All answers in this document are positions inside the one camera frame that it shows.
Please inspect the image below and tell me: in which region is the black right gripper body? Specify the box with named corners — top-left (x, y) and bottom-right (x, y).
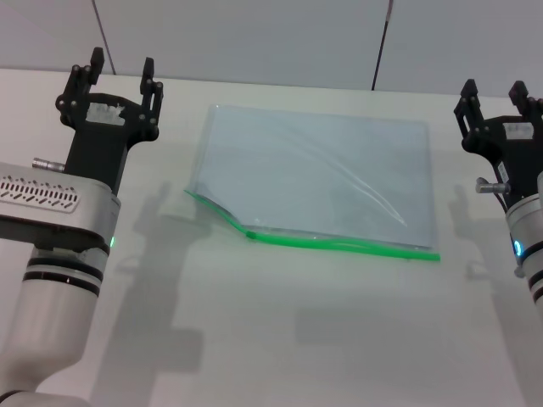
top-left (462, 113), bottom-right (543, 209)

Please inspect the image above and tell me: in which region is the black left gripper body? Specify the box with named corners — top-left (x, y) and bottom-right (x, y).
top-left (63, 92), bottom-right (160, 198)

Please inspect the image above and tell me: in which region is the translucent green-zip document bag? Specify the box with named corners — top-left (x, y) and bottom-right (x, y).
top-left (182, 103), bottom-right (442, 264)

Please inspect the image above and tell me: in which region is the grey right gripper cable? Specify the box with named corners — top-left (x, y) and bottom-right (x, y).
top-left (474, 176), bottom-right (512, 211)

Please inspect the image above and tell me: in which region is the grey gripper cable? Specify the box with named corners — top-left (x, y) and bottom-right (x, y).
top-left (474, 176), bottom-right (512, 211)
top-left (32, 157), bottom-right (67, 172)

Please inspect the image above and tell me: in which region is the grey left gripper cable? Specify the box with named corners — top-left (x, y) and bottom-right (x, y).
top-left (32, 157), bottom-right (67, 172)

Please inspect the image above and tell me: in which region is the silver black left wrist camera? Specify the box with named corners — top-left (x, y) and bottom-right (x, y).
top-left (0, 162), bottom-right (113, 250)

